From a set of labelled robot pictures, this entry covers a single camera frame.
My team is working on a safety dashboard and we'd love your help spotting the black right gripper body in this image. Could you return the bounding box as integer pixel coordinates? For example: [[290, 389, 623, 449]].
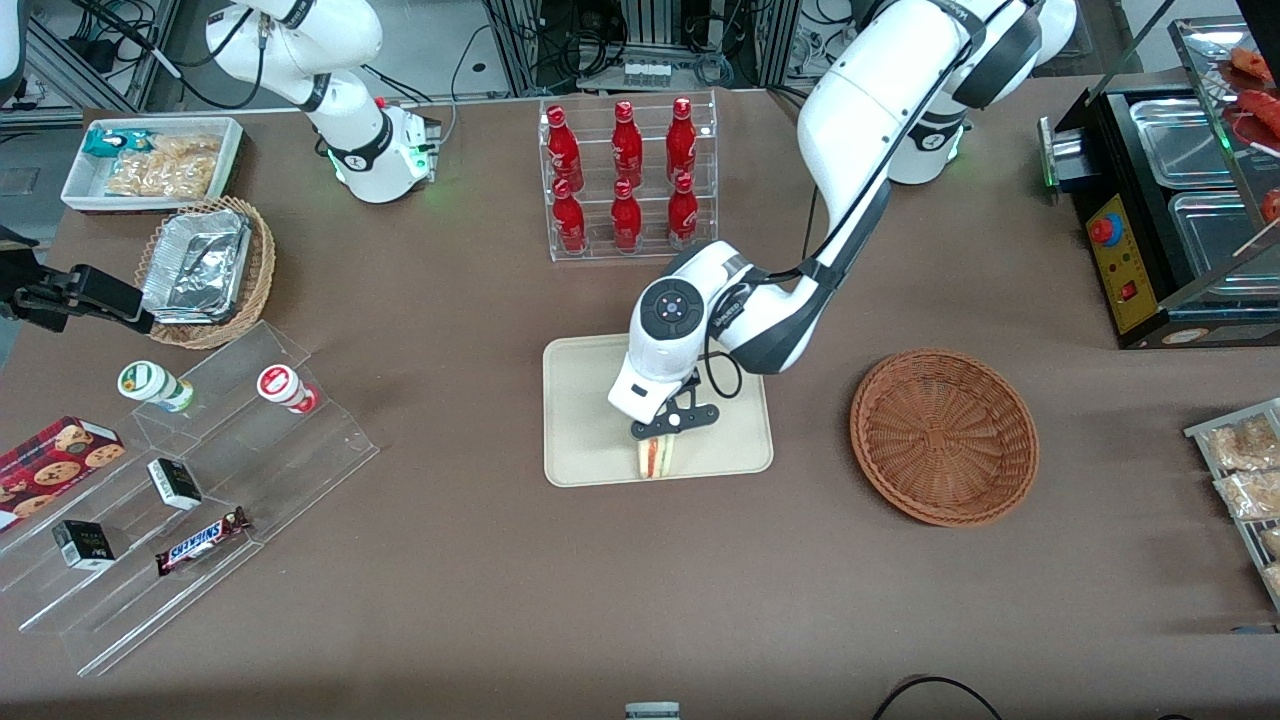
[[0, 228, 73, 333]]

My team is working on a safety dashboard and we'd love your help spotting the triangle sandwich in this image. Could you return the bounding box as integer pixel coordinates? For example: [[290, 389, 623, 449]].
[[636, 433, 678, 482]]

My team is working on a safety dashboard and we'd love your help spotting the beige rectangular tray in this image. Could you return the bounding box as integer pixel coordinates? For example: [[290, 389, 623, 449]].
[[542, 325, 775, 488]]

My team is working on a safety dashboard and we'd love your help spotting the light tan wicker basket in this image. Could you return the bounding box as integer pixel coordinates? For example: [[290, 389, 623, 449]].
[[134, 196, 278, 351]]

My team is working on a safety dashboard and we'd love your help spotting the brown wicker basket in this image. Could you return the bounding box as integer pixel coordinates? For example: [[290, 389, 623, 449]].
[[850, 348, 1040, 528]]

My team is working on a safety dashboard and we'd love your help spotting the grey metal snack tray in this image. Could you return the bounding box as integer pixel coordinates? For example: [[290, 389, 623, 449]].
[[1184, 397, 1280, 613]]

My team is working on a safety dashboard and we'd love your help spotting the stack of foil containers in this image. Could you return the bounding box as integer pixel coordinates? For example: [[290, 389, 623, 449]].
[[140, 208, 254, 326]]

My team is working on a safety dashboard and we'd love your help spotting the green lid yogurt cup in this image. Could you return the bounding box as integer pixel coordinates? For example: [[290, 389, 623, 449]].
[[117, 360, 196, 415]]

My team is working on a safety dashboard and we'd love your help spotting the white rectangular snack bin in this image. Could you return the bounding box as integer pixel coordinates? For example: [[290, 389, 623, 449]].
[[60, 116, 245, 216]]

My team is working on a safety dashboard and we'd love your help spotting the clear acrylic bottle rack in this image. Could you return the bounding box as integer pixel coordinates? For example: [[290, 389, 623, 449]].
[[538, 90, 719, 264]]

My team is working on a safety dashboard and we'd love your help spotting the clear bag of crackers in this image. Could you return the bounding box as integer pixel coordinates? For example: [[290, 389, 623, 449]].
[[104, 134, 224, 200]]

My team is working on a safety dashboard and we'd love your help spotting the teal snack packet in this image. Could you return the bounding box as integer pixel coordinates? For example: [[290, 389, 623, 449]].
[[82, 127, 153, 161]]

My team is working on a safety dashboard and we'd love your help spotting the red cola bottle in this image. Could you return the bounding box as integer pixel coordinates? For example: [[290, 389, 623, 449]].
[[552, 180, 588, 254], [611, 100, 645, 187], [546, 105, 584, 191], [666, 97, 698, 184], [667, 173, 700, 250], [610, 178, 644, 252]]

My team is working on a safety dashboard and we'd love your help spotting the red cookie box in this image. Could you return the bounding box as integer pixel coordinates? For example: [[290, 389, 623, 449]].
[[0, 415, 127, 535]]

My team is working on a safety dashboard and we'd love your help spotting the red lid yogurt cup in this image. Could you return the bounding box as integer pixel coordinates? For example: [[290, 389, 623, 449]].
[[256, 363, 321, 416]]

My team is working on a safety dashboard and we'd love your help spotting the small black box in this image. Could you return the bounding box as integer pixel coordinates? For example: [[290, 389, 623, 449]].
[[146, 457, 204, 513], [51, 519, 117, 572]]

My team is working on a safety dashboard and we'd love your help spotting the clear acrylic stepped shelf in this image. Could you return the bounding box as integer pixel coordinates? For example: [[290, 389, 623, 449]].
[[0, 320, 381, 679]]

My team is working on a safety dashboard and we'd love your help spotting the snickers chocolate bar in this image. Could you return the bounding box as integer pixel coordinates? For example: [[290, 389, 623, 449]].
[[154, 506, 252, 578]]

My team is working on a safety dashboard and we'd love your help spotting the black hot food display case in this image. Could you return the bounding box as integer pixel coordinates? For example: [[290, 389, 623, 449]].
[[1038, 15, 1280, 351]]

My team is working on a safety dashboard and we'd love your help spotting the steel food pan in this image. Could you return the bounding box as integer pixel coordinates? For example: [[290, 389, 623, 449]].
[[1128, 97, 1239, 190], [1167, 189, 1280, 303]]

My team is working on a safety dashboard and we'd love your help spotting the clear bag of fried snacks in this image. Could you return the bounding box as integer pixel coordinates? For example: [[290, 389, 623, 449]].
[[1214, 470, 1280, 523], [1200, 414, 1280, 473]]

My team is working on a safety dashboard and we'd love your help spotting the red sausage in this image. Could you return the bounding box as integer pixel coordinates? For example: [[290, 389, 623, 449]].
[[1228, 45, 1280, 83], [1236, 90, 1280, 153]]

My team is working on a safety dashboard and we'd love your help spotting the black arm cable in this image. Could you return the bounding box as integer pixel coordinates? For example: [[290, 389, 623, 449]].
[[703, 0, 1031, 400]]

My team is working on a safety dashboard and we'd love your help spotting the black floor cable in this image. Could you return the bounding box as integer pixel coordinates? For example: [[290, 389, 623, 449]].
[[870, 676, 1007, 720]]

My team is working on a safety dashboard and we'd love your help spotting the aluminium frame rack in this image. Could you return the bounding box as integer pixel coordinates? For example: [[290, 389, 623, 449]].
[[484, 0, 803, 97]]

